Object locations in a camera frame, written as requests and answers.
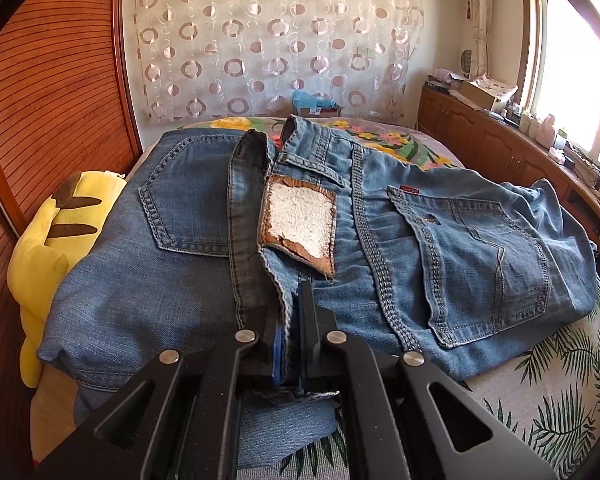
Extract blue denim pants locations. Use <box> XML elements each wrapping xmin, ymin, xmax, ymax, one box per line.
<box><xmin>36</xmin><ymin>115</ymin><xmax>600</xmax><ymax>468</ymax></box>

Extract yellow plush toy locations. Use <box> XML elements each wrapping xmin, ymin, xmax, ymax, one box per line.
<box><xmin>7</xmin><ymin>170</ymin><xmax>128</xmax><ymax>389</ymax></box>

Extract wooden window cabinet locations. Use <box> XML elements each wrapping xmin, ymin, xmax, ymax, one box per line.
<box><xmin>417</xmin><ymin>84</ymin><xmax>600</xmax><ymax>251</ymax></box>

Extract window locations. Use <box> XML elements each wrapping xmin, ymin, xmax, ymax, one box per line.
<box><xmin>522</xmin><ymin>0</ymin><xmax>600</xmax><ymax>176</ymax></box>

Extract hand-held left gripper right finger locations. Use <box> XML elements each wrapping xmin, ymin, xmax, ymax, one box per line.
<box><xmin>292</xmin><ymin>280</ymin><xmax>558</xmax><ymax>480</ymax></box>

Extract circle patterned sheer curtain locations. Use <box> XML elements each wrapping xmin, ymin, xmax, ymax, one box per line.
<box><xmin>122</xmin><ymin>0</ymin><xmax>428</xmax><ymax>123</ymax></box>

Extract cardboard box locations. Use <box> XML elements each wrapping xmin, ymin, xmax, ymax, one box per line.
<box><xmin>460</xmin><ymin>74</ymin><xmax>518</xmax><ymax>111</ymax></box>

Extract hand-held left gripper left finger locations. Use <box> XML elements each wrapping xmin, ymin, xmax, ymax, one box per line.
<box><xmin>32</xmin><ymin>305</ymin><xmax>291</xmax><ymax>480</ymax></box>

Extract wooden louvered wardrobe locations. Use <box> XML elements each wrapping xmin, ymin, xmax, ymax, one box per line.
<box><xmin>0</xmin><ymin>0</ymin><xmax>143</xmax><ymax>461</ymax></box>

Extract beige window curtain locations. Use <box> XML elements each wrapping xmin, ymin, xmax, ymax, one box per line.
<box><xmin>462</xmin><ymin>0</ymin><xmax>496</xmax><ymax>81</ymax></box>

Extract row of small bottles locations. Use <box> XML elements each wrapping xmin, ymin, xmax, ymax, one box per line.
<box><xmin>505</xmin><ymin>102</ymin><xmax>571</xmax><ymax>151</ymax></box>

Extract palm leaf printed bedsheet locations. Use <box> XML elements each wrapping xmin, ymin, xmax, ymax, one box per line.
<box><xmin>30</xmin><ymin>115</ymin><xmax>600</xmax><ymax>480</ymax></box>

